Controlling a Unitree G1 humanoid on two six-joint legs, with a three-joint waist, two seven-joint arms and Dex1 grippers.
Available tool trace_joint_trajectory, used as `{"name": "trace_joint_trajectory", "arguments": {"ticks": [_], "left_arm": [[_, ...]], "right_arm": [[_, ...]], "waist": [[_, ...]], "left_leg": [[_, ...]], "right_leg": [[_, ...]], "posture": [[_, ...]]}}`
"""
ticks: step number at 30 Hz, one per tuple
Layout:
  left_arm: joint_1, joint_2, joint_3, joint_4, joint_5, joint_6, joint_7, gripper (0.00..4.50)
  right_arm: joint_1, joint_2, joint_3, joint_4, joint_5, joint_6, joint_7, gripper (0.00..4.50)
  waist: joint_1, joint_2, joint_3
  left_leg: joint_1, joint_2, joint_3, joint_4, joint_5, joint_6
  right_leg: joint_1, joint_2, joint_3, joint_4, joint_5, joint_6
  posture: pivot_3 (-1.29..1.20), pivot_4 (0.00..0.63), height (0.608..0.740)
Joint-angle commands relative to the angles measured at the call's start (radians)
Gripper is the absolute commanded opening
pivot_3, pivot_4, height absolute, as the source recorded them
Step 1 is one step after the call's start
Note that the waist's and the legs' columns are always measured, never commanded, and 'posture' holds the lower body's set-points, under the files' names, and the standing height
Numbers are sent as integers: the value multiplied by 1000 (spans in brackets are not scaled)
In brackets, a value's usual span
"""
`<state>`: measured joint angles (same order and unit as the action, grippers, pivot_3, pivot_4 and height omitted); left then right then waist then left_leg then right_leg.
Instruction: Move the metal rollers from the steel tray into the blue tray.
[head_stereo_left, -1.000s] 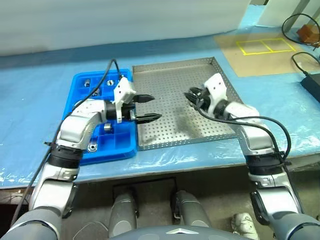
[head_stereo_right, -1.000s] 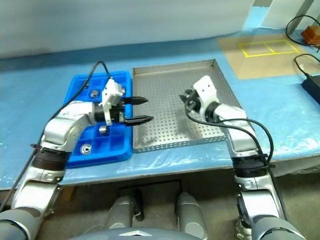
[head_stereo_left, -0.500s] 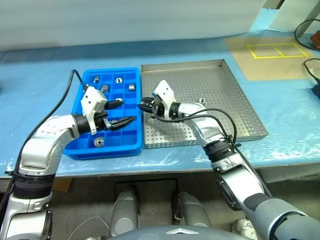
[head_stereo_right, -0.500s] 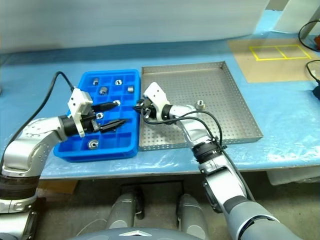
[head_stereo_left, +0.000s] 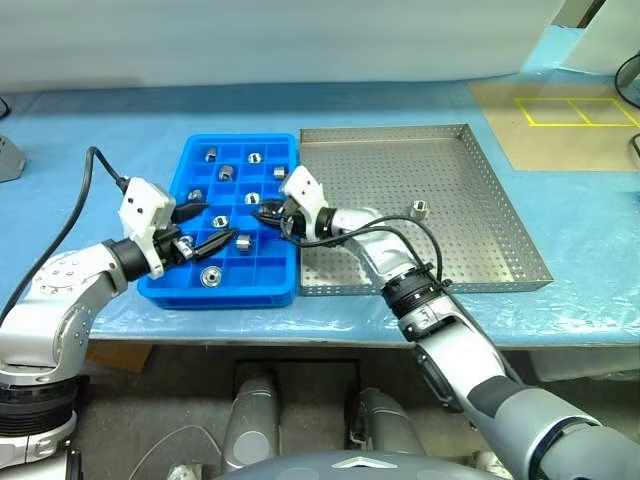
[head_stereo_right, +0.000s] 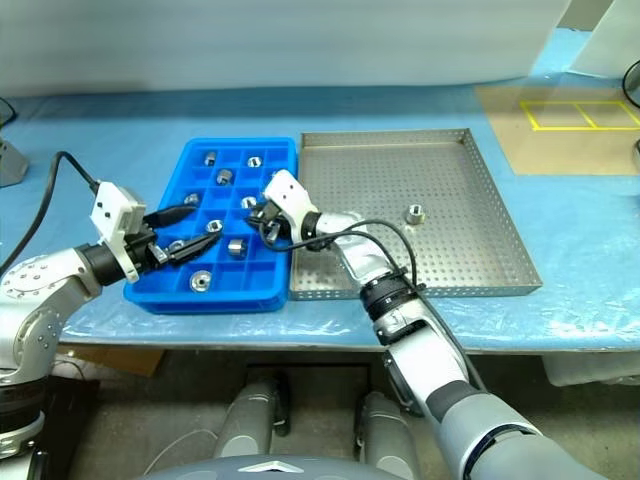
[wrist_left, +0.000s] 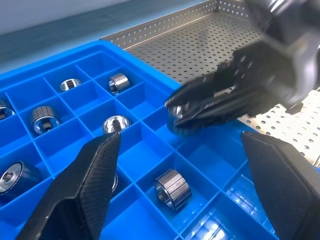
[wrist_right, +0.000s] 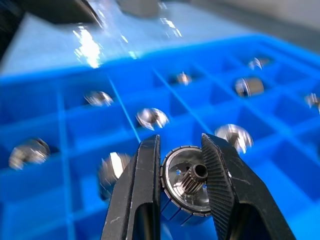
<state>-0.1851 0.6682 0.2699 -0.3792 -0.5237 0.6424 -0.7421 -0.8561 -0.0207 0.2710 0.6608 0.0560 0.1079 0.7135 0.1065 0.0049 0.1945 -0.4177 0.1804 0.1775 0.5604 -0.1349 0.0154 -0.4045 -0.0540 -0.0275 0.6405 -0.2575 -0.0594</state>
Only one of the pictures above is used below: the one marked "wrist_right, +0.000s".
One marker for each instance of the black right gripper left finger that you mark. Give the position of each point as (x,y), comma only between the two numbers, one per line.
(135,195)

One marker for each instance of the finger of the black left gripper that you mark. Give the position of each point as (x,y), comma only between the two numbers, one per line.
(57,10)

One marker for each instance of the blue plastic bin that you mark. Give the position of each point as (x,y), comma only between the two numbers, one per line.
(50,100)

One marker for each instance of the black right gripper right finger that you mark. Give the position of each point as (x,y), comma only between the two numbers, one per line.
(240,200)

